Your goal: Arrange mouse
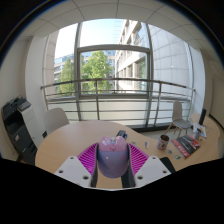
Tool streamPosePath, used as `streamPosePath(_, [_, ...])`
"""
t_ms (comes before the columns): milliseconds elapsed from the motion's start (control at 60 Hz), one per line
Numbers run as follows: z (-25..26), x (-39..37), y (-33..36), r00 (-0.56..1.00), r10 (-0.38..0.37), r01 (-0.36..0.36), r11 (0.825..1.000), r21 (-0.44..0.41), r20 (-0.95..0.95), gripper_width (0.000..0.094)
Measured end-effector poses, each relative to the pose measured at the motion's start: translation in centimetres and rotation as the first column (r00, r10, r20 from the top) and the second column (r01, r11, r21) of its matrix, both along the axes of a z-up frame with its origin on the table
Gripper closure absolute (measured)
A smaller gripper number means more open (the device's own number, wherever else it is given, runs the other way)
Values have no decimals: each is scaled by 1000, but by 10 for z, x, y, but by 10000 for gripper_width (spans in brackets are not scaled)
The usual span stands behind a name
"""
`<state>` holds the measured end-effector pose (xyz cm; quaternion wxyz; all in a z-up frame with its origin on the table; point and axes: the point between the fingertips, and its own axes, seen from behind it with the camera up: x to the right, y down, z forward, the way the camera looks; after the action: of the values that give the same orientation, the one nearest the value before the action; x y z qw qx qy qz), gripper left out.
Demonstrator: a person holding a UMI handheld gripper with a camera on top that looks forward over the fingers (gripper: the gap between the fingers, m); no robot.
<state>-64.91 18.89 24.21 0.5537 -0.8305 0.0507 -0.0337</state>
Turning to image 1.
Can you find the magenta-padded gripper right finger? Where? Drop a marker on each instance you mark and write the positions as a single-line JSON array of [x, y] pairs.
[[151, 168]]

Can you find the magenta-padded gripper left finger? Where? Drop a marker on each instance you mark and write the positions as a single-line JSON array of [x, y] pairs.
[[74, 168]]

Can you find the pink and lilac computer mouse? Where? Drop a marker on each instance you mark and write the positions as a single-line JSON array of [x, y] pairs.
[[112, 156]]

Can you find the small green card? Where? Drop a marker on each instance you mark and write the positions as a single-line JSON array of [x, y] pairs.
[[170, 151], [177, 156]]

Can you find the red and black magazine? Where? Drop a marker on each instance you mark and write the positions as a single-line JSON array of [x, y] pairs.
[[186, 146]]

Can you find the black rectangular case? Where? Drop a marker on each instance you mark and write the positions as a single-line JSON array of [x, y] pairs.
[[121, 134]]

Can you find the small blue and white can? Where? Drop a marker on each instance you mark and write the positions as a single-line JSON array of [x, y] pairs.
[[197, 134]]

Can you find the small colourful standing card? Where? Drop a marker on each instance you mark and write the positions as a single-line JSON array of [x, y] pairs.
[[202, 130]]

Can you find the black and white office printer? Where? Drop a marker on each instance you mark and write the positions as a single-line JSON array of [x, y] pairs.
[[20, 130]]

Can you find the black upright speaker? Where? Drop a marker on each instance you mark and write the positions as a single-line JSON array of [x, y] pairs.
[[202, 116]]

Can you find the grey metal window railing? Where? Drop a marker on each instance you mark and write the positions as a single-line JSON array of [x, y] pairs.
[[110, 79]]

